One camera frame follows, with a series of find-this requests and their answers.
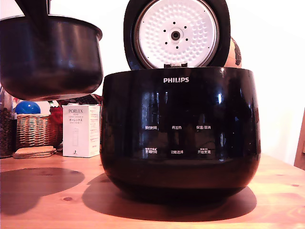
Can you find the woven wicker basket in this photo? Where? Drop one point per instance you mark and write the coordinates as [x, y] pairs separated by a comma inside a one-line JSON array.
[[33, 131]]

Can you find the glass jar with coffee beans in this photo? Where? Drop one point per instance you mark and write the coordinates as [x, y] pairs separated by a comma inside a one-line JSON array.
[[5, 128]]

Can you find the blue ball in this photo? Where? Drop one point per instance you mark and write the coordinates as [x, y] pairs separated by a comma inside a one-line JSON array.
[[27, 107]]

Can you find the black rice cooker lid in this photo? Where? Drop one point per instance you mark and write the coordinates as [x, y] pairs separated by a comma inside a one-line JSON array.
[[176, 35]]

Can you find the black rice cooker pot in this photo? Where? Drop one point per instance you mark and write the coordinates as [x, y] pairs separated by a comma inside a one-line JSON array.
[[59, 59]]

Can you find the dark patterned cloth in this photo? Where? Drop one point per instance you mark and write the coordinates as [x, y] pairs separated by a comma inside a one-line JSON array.
[[91, 99]]

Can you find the red knitted item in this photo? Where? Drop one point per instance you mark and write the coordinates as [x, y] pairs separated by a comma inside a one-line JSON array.
[[56, 115]]

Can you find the black Philips rice cooker body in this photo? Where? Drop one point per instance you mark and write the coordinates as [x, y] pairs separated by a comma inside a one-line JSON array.
[[181, 109]]

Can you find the round orange patterned object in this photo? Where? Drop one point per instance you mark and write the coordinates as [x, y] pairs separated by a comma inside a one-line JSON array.
[[236, 53]]

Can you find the white Porlex cardboard box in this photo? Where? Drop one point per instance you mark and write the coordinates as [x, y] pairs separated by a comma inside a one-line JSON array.
[[81, 131]]

